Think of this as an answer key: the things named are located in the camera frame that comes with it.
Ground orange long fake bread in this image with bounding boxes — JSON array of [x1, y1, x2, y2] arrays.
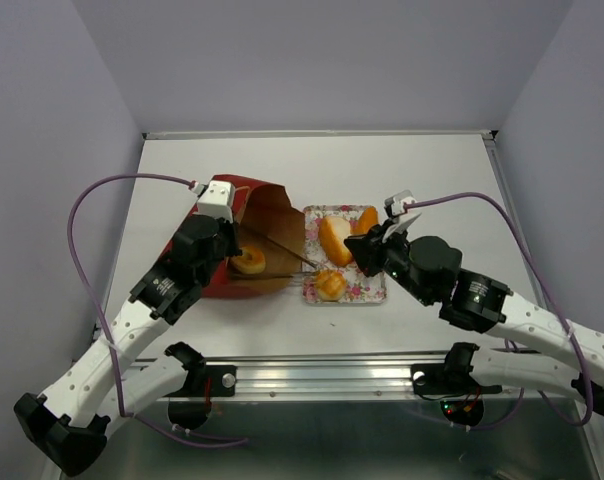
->
[[353, 206, 379, 235]]

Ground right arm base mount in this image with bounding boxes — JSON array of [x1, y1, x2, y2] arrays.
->
[[411, 342, 502, 430]]

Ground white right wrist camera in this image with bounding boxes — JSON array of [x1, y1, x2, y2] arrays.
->
[[382, 190, 421, 243]]

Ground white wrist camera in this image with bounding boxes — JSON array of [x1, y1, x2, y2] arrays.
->
[[190, 180, 235, 222], [382, 190, 421, 243]]

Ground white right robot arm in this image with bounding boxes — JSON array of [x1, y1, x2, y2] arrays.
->
[[344, 226, 604, 416]]

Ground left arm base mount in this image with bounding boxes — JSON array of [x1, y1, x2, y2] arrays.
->
[[162, 342, 237, 432]]

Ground floral rectangular tray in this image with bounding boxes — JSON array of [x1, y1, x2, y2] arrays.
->
[[302, 205, 387, 304]]

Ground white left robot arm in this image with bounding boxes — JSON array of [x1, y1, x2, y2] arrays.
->
[[14, 213, 239, 477]]

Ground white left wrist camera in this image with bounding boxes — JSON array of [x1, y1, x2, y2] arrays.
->
[[190, 180, 235, 222]]

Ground small round fake bread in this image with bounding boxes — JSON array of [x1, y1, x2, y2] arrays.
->
[[313, 270, 347, 302]]

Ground orange round fake bread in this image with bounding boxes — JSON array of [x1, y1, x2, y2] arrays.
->
[[318, 216, 353, 267]]

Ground metal tongs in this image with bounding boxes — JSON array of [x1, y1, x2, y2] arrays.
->
[[239, 232, 320, 277]]

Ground aluminium front mounting rail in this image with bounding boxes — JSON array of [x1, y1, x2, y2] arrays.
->
[[131, 349, 548, 401]]

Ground fake ring doughnut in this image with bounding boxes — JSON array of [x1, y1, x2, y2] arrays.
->
[[230, 245, 266, 275]]

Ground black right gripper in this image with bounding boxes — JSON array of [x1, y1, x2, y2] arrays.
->
[[343, 218, 435, 307]]

